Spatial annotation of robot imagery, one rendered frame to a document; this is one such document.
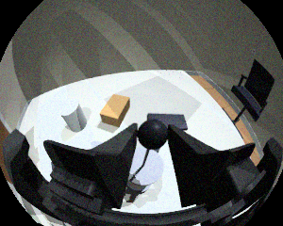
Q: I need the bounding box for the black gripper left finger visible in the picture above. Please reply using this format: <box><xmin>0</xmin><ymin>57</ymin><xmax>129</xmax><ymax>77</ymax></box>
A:
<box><xmin>43</xmin><ymin>123</ymin><xmax>138</xmax><ymax>210</ymax></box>

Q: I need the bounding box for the glass french press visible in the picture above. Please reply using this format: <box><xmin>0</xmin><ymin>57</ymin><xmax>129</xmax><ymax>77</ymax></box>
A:
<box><xmin>126</xmin><ymin>120</ymin><xmax>169</xmax><ymax>193</ymax></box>

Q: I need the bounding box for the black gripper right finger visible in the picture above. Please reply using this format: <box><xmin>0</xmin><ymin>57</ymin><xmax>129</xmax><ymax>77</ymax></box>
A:
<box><xmin>168</xmin><ymin>124</ymin><xmax>256</xmax><ymax>208</ymax></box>

